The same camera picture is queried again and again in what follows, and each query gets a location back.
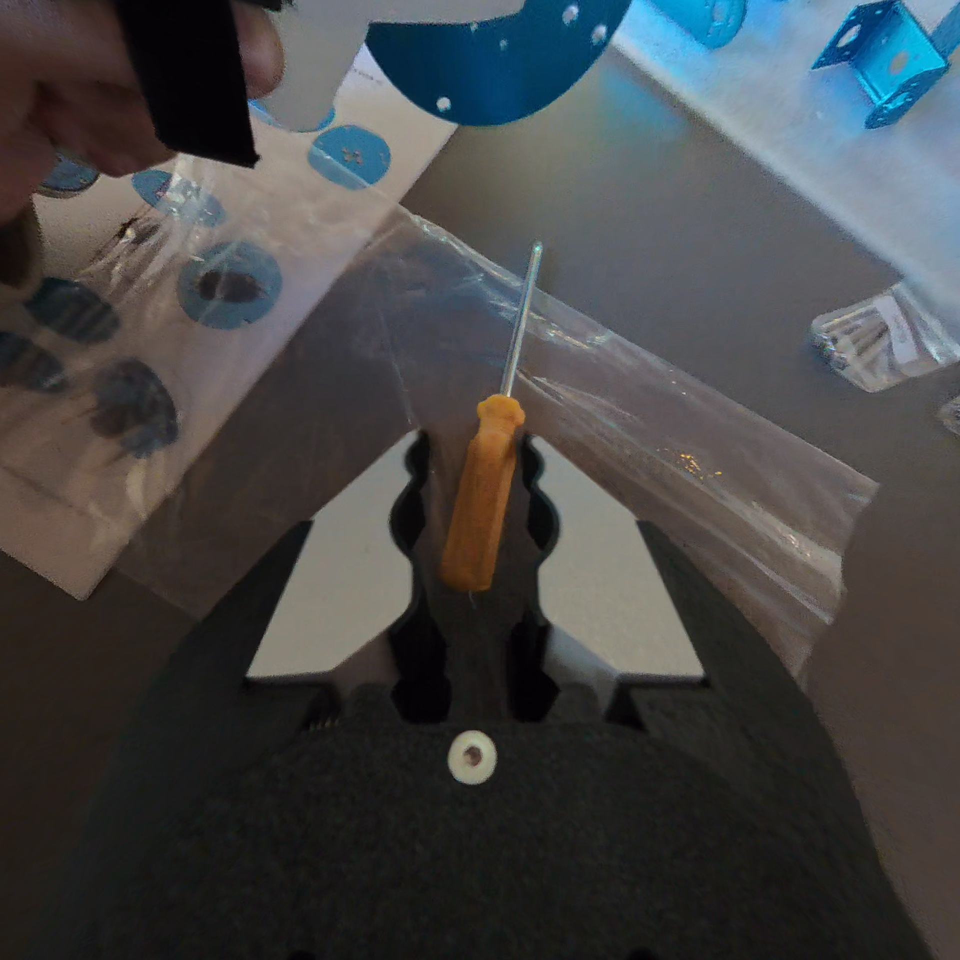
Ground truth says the small blue U bracket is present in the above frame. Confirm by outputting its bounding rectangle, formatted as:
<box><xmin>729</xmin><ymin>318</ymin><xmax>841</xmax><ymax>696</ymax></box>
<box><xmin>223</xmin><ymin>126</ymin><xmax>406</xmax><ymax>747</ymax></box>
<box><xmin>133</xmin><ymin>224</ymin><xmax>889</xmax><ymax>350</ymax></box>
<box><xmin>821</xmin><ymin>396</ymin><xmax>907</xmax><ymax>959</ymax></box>
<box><xmin>810</xmin><ymin>0</ymin><xmax>953</xmax><ymax>131</ymax></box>

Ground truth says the blue round metal disc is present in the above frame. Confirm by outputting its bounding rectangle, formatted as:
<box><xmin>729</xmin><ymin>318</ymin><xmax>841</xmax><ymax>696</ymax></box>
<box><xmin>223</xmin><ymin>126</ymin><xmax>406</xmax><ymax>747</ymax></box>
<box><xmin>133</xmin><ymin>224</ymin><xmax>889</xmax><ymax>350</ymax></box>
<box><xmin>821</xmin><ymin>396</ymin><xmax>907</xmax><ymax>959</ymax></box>
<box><xmin>365</xmin><ymin>0</ymin><xmax>633</xmax><ymax>128</ymax></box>

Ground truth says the white assembly instruction sheet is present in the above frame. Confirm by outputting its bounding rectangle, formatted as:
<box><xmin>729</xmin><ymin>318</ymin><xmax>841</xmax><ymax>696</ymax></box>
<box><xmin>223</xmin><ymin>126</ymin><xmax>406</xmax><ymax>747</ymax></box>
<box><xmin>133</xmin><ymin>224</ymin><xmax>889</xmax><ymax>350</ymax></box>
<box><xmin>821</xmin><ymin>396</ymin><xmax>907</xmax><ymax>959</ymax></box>
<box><xmin>0</xmin><ymin>45</ymin><xmax>459</xmax><ymax>602</ymax></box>

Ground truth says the clear plastic bag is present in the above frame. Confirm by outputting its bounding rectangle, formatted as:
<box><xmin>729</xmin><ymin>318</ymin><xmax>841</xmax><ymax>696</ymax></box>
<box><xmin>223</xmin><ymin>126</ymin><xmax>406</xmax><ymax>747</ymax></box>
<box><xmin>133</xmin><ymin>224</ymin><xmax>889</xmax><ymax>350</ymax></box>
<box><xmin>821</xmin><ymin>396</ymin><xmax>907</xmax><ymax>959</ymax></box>
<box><xmin>75</xmin><ymin>161</ymin><xmax>881</xmax><ymax>677</ymax></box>

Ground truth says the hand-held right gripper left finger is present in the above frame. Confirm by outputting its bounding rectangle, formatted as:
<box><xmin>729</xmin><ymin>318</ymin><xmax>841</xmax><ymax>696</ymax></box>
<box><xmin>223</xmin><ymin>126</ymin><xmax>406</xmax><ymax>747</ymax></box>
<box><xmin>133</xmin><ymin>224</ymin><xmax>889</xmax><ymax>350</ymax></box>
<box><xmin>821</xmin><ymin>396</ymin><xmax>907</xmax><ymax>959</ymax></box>
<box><xmin>246</xmin><ymin>431</ymin><xmax>451</xmax><ymax>723</ymax></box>

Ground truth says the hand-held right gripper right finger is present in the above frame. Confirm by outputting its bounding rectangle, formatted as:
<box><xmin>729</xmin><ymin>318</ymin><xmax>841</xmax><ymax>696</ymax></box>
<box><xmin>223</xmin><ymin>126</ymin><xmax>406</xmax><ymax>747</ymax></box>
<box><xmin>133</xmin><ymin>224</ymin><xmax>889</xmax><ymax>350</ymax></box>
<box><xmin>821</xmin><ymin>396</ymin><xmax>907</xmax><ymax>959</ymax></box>
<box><xmin>508</xmin><ymin>433</ymin><xmax>708</xmax><ymax>723</ymax></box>

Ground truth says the person's left forearm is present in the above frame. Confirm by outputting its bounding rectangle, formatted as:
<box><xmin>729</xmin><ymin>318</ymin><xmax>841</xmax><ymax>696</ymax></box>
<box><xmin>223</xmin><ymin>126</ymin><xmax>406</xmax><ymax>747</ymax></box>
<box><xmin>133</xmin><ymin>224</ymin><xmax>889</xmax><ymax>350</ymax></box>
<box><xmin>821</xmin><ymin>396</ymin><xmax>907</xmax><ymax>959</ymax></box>
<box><xmin>0</xmin><ymin>204</ymin><xmax>40</xmax><ymax>292</ymax></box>

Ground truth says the person's left hand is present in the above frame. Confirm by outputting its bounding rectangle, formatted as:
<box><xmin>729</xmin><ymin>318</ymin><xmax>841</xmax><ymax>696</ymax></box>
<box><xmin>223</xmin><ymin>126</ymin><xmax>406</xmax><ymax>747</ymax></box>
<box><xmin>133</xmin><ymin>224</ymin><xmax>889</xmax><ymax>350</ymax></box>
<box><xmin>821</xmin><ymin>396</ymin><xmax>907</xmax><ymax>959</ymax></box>
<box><xmin>0</xmin><ymin>0</ymin><xmax>286</xmax><ymax>220</ymax></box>

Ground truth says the pile of small screw bags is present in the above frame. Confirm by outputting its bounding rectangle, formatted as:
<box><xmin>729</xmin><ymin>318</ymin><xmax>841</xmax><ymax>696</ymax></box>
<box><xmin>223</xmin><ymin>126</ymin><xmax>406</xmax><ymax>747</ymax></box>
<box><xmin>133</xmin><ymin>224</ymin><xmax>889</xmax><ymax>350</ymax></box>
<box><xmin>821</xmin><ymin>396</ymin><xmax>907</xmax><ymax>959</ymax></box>
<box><xmin>809</xmin><ymin>282</ymin><xmax>960</xmax><ymax>437</ymax></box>

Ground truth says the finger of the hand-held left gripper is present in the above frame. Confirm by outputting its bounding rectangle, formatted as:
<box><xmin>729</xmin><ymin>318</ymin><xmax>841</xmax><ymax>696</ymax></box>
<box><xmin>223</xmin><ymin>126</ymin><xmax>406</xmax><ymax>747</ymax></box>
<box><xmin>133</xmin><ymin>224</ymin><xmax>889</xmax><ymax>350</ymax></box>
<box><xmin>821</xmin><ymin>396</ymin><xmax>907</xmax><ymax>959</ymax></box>
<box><xmin>264</xmin><ymin>0</ymin><xmax>528</xmax><ymax>133</ymax></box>

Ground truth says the yellow-handled screwdriver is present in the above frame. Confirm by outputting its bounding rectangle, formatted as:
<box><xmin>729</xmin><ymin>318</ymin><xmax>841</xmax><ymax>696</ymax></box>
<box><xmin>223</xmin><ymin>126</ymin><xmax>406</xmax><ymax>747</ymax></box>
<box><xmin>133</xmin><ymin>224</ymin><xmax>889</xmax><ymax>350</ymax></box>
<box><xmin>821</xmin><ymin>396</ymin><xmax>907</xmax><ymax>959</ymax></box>
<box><xmin>439</xmin><ymin>240</ymin><xmax>546</xmax><ymax>594</ymax></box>

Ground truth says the blue metal U bracket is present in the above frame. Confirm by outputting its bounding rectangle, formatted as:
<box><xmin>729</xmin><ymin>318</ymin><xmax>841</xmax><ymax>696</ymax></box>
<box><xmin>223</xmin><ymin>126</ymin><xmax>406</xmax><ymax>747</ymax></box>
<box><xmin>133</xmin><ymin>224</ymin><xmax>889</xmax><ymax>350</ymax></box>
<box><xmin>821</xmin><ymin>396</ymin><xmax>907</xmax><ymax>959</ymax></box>
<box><xmin>648</xmin><ymin>0</ymin><xmax>750</xmax><ymax>51</ymax></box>

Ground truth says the white foam sheet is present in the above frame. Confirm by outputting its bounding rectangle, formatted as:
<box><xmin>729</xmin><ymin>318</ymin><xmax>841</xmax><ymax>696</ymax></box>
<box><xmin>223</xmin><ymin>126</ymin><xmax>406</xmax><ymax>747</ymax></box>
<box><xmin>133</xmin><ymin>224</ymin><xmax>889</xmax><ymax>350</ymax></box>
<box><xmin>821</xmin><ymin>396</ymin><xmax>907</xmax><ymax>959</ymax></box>
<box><xmin>610</xmin><ymin>0</ymin><xmax>960</xmax><ymax>332</ymax></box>

